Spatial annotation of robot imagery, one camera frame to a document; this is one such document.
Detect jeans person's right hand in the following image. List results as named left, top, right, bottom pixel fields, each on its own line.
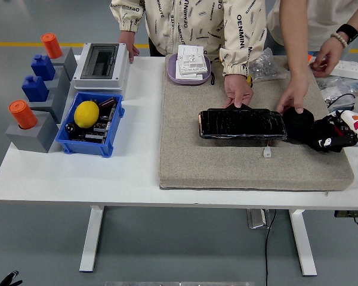
left=276, top=77, right=310, bottom=114

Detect person's left hand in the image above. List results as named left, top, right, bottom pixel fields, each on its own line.
left=223, top=74, right=254, bottom=108

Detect person's right hand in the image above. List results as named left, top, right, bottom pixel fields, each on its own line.
left=118, top=29, right=140, bottom=64

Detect black white robot left hand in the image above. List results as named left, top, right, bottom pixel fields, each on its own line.
left=0, top=270, right=23, bottom=286

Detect jeans person's left hand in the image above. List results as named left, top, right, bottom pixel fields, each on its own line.
left=309, top=39, right=346, bottom=79

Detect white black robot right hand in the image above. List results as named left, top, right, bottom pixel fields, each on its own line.
left=315, top=109, right=358, bottom=151

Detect black glossy panel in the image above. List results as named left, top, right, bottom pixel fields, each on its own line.
left=198, top=103, right=288, bottom=141

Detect black rag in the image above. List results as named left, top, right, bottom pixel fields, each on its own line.
left=282, top=107, right=347, bottom=153

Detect white power strip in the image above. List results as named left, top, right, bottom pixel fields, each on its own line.
left=328, top=59, right=358, bottom=80

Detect clear bags of washers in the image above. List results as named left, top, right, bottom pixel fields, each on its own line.
left=316, top=76, right=358, bottom=104

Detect grey electrical distribution box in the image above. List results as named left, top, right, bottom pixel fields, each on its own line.
left=72, top=42, right=131, bottom=92

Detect black wrist watch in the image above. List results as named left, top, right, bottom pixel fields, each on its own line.
left=335, top=23, right=358, bottom=45

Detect clear bag of metal nuts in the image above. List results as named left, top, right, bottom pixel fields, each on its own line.
left=248, top=47, right=291, bottom=83

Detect person in jeans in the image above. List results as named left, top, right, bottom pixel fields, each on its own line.
left=267, top=0, right=358, bottom=52

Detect purple tray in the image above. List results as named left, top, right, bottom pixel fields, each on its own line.
left=166, top=53, right=212, bottom=86

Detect grey holder block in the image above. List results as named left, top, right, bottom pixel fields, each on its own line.
left=5, top=110, right=60, bottom=154
left=27, top=77, right=72, bottom=125
left=49, top=46, right=79, bottom=82
left=44, top=65, right=72, bottom=93

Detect orange cylinder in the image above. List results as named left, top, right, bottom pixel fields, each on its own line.
left=8, top=100, right=38, bottom=130
left=41, top=32, right=63, bottom=60

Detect grey-brown mat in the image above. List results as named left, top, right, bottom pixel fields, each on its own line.
left=159, top=54, right=355, bottom=191

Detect yellow lemon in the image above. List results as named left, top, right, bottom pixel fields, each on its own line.
left=73, top=100, right=100, bottom=129

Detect blue block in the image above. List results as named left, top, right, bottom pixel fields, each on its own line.
left=21, top=75, right=50, bottom=102
left=30, top=54, right=56, bottom=81

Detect white table leg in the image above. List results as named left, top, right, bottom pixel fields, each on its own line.
left=79, top=205, right=105, bottom=272
left=288, top=209, right=318, bottom=276

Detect dark circuit board pile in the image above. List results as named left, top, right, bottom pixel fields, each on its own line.
left=68, top=97, right=119, bottom=144

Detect blue plastic bin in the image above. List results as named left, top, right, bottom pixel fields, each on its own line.
left=55, top=91, right=125, bottom=158

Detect pale bead bracelet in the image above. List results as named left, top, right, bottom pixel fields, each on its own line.
left=330, top=32, right=348, bottom=48

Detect black looped thin cable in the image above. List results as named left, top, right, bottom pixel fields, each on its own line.
left=326, top=93, right=356, bottom=110

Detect white switch plate stack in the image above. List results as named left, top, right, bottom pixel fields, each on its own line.
left=175, top=44, right=209, bottom=80

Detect white wire connector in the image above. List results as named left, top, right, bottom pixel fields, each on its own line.
left=262, top=138, right=273, bottom=158

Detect silver metal bracket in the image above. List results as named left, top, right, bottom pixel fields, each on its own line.
left=246, top=208, right=272, bottom=229

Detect black floor cable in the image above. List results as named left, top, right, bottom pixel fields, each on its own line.
left=264, top=209, right=277, bottom=286

